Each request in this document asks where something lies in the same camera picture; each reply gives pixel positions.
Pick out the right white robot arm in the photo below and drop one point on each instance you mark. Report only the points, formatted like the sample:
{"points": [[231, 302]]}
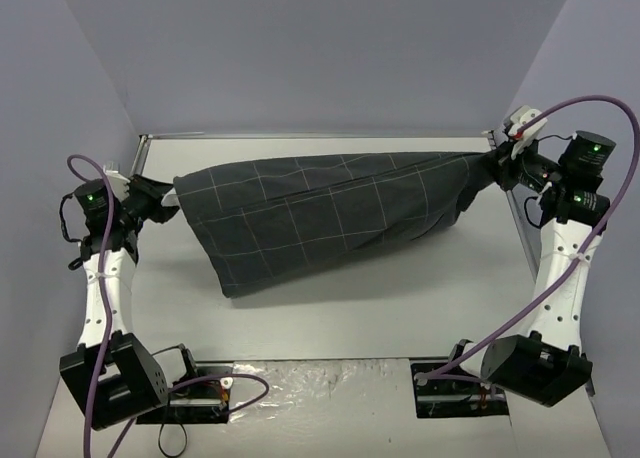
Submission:
{"points": [[544, 361]]}

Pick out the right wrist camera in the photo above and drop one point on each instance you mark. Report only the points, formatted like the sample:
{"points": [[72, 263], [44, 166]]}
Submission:
{"points": [[522, 128]]}

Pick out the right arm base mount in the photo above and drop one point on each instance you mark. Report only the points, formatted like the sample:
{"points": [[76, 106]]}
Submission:
{"points": [[459, 395]]}

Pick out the white pillow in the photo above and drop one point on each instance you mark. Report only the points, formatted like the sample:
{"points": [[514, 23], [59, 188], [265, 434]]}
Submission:
{"points": [[170, 199]]}

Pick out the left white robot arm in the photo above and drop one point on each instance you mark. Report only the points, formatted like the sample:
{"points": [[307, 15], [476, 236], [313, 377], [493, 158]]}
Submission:
{"points": [[111, 375]]}

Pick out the dark grey checked pillowcase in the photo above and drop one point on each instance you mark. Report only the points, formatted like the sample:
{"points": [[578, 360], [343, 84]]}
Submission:
{"points": [[264, 221]]}

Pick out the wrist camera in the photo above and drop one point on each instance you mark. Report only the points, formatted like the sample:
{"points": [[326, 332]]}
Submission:
{"points": [[522, 128], [119, 183]]}

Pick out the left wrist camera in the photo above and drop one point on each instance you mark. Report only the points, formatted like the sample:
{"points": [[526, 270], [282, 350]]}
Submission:
{"points": [[119, 183]]}

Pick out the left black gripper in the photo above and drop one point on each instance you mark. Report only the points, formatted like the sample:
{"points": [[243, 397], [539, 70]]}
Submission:
{"points": [[151, 198]]}

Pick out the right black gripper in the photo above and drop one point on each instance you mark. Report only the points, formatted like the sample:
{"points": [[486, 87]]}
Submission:
{"points": [[501, 163]]}

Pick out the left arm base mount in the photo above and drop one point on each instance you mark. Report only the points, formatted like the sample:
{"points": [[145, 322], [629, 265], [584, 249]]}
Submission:
{"points": [[198, 404]]}

